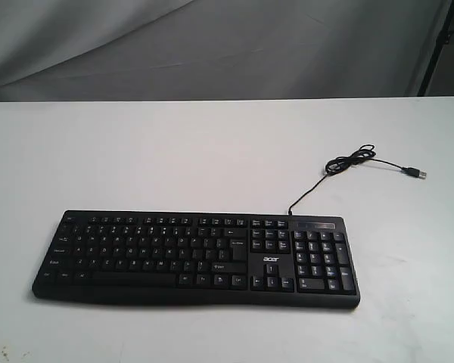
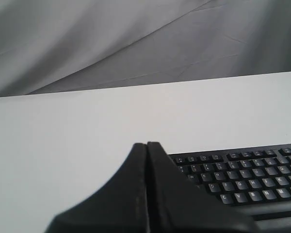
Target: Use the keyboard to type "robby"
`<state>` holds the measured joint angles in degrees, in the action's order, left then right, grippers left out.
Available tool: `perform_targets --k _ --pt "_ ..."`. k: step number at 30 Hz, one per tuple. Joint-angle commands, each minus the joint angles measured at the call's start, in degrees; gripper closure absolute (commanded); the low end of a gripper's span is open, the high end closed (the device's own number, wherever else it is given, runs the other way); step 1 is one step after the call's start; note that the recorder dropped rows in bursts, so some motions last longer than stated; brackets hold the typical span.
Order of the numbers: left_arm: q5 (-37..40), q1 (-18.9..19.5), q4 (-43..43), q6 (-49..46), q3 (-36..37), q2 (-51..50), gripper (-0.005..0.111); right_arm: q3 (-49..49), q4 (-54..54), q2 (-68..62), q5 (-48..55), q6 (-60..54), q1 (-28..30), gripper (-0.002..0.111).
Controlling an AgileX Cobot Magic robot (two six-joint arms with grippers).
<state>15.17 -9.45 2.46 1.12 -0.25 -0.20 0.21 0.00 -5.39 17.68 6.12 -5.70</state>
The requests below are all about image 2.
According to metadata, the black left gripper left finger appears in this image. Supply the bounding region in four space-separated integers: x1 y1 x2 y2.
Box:
46 143 147 233

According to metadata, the grey backdrop cloth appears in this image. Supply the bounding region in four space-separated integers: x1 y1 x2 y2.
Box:
0 0 291 97

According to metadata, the black acer keyboard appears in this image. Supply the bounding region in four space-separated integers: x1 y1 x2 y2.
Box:
170 144 291 220

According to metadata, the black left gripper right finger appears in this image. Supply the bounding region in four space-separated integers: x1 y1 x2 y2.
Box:
146 142 259 233

